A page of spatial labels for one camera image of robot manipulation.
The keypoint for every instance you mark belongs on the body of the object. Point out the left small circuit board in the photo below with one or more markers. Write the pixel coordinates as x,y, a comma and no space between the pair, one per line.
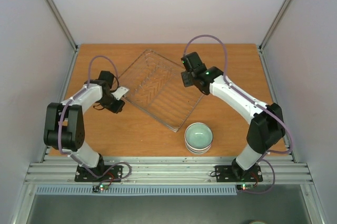
100,188

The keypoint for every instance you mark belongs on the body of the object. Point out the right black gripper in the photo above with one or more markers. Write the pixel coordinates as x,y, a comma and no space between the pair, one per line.
187,78

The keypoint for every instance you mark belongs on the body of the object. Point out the small circuit board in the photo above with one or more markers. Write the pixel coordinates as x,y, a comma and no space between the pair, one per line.
245,187
100,188

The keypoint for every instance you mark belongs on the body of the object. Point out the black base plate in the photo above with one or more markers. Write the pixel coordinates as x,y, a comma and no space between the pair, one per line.
96,174
226,173

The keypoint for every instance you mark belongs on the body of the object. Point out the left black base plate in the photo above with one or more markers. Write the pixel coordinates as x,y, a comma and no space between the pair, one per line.
96,174

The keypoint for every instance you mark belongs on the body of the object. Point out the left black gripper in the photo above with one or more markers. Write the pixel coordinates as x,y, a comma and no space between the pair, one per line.
117,108

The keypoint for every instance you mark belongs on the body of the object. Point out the bottom striped ceramic bowl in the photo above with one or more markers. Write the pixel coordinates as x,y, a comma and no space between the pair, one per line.
198,151

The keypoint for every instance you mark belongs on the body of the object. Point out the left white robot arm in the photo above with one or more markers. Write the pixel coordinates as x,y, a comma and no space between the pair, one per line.
64,128

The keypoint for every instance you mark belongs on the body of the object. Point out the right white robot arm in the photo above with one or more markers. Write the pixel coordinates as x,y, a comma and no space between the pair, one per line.
266,126

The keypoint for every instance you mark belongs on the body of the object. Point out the grey slotted cable duct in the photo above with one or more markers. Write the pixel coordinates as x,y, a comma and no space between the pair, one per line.
138,190

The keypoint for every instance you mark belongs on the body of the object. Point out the chrome wire dish rack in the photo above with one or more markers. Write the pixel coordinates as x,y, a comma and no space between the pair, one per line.
155,87

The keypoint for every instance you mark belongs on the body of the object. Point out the right small circuit board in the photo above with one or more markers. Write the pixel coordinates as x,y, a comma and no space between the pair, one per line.
245,187

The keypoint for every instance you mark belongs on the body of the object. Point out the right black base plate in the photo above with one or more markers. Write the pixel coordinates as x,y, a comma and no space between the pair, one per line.
226,173

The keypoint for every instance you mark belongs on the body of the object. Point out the aluminium rail frame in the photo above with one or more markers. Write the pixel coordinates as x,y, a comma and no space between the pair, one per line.
169,170

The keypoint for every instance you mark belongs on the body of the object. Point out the teal patterned ceramic bowl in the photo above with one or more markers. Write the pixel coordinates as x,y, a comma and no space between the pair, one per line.
198,136

